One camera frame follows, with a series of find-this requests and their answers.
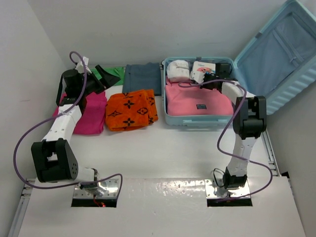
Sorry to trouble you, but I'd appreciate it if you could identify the pink hoodie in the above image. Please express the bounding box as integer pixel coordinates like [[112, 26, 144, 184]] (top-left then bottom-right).
[[165, 80, 234, 116]]

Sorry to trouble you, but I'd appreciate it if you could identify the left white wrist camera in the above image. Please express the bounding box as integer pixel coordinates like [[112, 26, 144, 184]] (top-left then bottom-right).
[[75, 56, 91, 74]]

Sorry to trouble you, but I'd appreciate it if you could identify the green folded cloth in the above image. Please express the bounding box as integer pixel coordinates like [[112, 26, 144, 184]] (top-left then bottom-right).
[[90, 67, 125, 86]]

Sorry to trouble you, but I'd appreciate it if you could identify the white blue case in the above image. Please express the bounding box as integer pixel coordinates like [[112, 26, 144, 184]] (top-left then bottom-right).
[[191, 61, 215, 74]]

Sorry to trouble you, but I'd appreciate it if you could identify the white drawstring pouch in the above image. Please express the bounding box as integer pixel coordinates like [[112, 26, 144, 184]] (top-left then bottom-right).
[[166, 60, 190, 83]]

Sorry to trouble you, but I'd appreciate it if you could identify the magenta garment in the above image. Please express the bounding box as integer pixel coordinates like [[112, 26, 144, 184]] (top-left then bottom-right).
[[52, 91, 108, 136]]

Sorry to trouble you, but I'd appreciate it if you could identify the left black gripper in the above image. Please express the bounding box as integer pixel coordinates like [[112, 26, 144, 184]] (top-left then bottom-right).
[[78, 65, 119, 96]]

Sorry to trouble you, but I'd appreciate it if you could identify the light blue hard suitcase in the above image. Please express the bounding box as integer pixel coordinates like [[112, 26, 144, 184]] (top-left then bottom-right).
[[160, 0, 316, 127]]

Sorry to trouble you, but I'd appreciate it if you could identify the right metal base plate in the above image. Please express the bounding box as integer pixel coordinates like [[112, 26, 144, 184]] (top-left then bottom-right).
[[204, 179, 251, 200]]

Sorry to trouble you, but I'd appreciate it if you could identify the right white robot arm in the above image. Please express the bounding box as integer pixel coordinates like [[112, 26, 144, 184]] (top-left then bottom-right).
[[201, 63, 267, 189]]

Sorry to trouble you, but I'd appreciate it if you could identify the grey blue folded garment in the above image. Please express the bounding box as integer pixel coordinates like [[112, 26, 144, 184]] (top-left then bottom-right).
[[122, 62, 162, 96]]

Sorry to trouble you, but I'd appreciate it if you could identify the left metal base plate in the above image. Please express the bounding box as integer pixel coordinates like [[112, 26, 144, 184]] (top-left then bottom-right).
[[73, 179, 119, 200]]

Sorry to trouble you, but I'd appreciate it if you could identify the purple cable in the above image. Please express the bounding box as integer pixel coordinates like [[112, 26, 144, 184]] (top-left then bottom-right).
[[178, 78, 274, 203], [13, 51, 123, 198]]

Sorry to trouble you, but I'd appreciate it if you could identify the orange black patterned towel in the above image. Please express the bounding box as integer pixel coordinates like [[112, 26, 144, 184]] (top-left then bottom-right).
[[105, 89, 158, 132]]

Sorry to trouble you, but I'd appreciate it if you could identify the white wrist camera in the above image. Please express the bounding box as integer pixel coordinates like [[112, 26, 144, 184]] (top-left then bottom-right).
[[75, 56, 91, 74], [190, 70, 205, 84]]

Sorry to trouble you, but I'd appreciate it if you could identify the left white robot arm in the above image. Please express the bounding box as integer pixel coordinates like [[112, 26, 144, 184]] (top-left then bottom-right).
[[31, 65, 119, 197]]

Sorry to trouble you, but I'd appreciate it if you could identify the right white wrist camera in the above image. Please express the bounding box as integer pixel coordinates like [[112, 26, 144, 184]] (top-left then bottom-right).
[[190, 70, 205, 84]]

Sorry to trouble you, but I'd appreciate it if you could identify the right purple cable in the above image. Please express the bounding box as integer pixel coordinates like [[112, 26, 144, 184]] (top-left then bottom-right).
[[178, 78, 274, 203]]

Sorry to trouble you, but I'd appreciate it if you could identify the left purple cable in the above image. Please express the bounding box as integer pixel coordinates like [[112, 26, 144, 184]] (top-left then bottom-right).
[[13, 51, 123, 198]]

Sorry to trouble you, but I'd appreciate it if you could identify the metal base plate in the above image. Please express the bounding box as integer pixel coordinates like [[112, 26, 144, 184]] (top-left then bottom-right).
[[204, 179, 251, 200], [73, 179, 119, 200]]

